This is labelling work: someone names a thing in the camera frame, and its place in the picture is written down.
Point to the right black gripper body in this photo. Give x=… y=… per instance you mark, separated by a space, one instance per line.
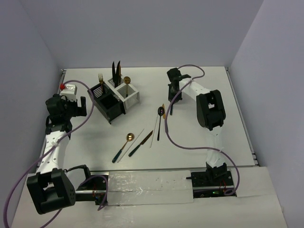
x=172 y=93

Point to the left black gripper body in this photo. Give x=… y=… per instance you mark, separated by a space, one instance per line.
x=75 y=111

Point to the black serrated knife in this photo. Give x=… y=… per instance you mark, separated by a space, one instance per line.
x=114 y=74

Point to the gold spoon green handle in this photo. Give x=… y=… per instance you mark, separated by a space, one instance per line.
x=127 y=81
x=129 y=138

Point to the gold knife green handle short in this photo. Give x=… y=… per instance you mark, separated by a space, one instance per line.
x=120 y=69

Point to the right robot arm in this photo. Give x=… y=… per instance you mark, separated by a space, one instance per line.
x=210 y=114

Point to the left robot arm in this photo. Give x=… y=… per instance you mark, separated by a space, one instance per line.
x=50 y=188

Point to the black spoon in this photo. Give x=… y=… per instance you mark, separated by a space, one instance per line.
x=160 y=113

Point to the black utensil caddy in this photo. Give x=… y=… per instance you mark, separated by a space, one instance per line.
x=107 y=102

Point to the white utensil caddy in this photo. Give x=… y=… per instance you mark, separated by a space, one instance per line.
x=125 y=92

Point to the white chopstick long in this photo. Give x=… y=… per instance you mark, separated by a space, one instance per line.
x=136 y=137

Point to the silver tape sheet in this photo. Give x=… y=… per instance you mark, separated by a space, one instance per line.
x=149 y=188

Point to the gold knife dark handle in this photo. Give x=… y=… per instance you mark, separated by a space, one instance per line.
x=140 y=144

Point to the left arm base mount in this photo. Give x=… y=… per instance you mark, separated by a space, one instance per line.
x=93 y=189

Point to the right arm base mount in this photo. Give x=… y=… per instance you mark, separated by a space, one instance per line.
x=205 y=187

